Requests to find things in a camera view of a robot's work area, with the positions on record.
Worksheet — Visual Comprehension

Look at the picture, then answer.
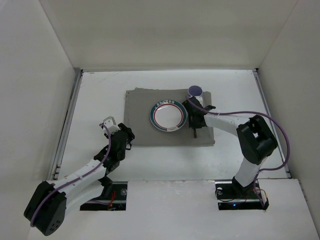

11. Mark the left aluminium table rail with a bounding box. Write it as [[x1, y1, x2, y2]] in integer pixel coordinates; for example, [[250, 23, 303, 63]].
[[47, 67, 83, 181]]

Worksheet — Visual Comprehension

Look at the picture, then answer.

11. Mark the white plate green rim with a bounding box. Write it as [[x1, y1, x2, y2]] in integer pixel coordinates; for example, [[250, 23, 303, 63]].
[[149, 99, 188, 132]]

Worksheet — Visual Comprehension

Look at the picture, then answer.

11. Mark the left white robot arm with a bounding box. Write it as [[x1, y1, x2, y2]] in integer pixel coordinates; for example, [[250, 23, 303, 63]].
[[23, 119, 135, 236]]

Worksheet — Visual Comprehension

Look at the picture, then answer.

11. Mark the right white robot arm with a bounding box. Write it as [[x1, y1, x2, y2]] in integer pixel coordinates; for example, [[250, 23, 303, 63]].
[[182, 96, 278, 195]]

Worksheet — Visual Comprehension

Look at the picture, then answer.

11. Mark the right aluminium table rail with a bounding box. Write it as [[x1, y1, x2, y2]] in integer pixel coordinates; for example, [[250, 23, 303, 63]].
[[252, 68, 292, 179]]

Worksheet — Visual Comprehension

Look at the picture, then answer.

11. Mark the purple plastic cup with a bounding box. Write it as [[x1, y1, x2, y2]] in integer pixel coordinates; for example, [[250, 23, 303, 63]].
[[188, 85, 203, 97]]

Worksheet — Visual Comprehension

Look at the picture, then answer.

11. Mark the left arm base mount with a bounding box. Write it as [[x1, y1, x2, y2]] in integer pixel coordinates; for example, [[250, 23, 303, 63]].
[[79, 181, 128, 212]]

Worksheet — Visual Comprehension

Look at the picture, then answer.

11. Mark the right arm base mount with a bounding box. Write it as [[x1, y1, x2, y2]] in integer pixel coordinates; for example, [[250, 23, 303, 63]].
[[214, 180, 270, 211]]

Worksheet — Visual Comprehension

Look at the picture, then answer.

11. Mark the aluminium table rail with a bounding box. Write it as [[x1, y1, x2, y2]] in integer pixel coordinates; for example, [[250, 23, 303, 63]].
[[252, 68, 292, 179], [47, 67, 83, 181]]

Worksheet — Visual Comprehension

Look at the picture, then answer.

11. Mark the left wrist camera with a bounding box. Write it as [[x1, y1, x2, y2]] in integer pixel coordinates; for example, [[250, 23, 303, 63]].
[[99, 116, 121, 135]]

